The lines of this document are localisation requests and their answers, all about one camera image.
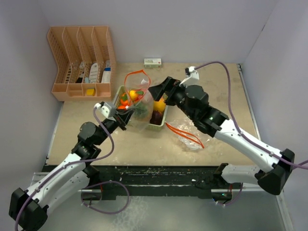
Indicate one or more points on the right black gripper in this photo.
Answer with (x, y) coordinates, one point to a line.
(169, 84)

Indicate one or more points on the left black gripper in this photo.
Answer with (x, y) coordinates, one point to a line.
(122, 118)

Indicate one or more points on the clear zip bag orange zipper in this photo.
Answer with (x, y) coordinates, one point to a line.
(137, 85)

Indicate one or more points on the toy pineapple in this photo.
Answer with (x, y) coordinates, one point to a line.
(140, 111)

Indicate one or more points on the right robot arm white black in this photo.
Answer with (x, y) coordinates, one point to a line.
(272, 167)

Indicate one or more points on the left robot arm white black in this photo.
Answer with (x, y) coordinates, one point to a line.
(31, 208)

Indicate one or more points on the yellow orange toy fruit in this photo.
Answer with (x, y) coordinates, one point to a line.
(159, 105)

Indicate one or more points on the dark red toy apple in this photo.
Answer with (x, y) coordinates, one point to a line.
(156, 118)

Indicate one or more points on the small white green box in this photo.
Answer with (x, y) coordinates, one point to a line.
(152, 63)

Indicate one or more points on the yellow block in organizer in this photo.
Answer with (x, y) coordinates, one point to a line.
(90, 92)

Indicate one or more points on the white blue box in organizer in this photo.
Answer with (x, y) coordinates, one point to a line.
(106, 77)

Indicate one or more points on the white tube in organizer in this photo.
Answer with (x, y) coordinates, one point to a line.
(93, 73)

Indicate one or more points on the pink desk organizer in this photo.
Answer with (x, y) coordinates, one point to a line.
(75, 49)

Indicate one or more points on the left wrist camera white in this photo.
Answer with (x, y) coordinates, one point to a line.
(107, 109)

